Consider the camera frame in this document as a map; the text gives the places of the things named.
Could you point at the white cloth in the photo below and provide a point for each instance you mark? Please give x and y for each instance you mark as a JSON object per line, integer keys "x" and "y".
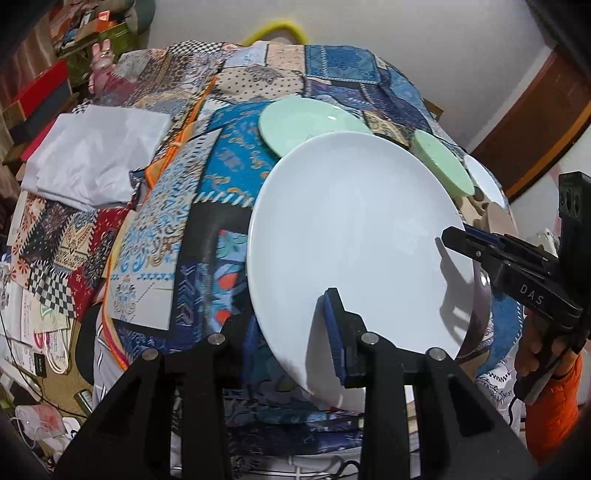
{"x": 92, "y": 152}

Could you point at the yellow hoop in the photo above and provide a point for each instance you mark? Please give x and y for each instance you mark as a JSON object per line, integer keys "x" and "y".
{"x": 277, "y": 27}

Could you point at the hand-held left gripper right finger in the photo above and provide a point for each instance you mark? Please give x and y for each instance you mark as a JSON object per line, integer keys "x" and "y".
{"x": 334, "y": 332}

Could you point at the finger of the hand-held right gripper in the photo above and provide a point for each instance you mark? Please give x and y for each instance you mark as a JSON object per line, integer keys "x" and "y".
{"x": 471, "y": 249}
{"x": 489, "y": 236}

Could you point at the striped curtain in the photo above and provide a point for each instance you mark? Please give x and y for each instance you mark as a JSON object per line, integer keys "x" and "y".
{"x": 18, "y": 83}

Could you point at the brown wooden door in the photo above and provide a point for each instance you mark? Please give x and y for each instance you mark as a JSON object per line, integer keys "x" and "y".
{"x": 545, "y": 124}

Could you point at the patchwork blanket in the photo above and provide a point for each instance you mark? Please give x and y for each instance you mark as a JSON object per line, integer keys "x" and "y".
{"x": 184, "y": 184}

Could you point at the red box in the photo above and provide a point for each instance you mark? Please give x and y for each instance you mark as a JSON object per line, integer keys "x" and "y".
{"x": 44, "y": 87}

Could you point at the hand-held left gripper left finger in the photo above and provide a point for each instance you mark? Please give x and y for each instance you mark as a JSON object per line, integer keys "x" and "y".
{"x": 231, "y": 337}

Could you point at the green bowl brown outside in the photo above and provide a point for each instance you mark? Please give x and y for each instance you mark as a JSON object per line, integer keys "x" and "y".
{"x": 438, "y": 157}

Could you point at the green plate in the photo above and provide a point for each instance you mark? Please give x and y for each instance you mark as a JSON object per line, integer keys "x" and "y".
{"x": 300, "y": 124}

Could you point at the green storage box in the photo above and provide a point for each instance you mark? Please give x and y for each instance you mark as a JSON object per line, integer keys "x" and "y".
{"x": 106, "y": 37}

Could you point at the person's right hand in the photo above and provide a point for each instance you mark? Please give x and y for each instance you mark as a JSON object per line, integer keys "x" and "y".
{"x": 535, "y": 350}

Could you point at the dark grey box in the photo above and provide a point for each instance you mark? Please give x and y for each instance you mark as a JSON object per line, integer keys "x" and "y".
{"x": 41, "y": 117}

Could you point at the pink rabbit toy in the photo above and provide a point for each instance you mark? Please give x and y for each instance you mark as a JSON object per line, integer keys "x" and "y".
{"x": 102, "y": 62}

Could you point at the person's right forearm orange sleeve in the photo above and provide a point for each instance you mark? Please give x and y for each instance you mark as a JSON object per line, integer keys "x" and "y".
{"x": 554, "y": 415}

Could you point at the large white plate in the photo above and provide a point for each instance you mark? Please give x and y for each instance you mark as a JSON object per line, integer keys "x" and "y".
{"x": 351, "y": 221}

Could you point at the white bowl dotted outside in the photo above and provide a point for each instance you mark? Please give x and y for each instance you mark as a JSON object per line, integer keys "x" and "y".
{"x": 485, "y": 180}

